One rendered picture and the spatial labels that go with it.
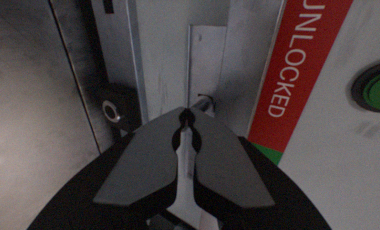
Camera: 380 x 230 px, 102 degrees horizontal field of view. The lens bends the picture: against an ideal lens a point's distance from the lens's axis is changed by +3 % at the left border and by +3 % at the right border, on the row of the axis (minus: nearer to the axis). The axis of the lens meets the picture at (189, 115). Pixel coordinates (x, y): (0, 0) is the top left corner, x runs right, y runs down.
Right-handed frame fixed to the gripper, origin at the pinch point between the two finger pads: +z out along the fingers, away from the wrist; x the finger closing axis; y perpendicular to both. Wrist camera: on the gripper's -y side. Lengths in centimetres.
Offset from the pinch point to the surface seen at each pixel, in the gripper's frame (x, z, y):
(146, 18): -4.7, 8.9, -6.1
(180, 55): -0.9, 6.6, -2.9
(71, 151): -16.5, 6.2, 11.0
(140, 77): -6.0, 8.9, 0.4
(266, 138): 8.0, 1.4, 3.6
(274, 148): 8.9, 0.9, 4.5
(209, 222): 3.5, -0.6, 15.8
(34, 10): -15.6, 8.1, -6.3
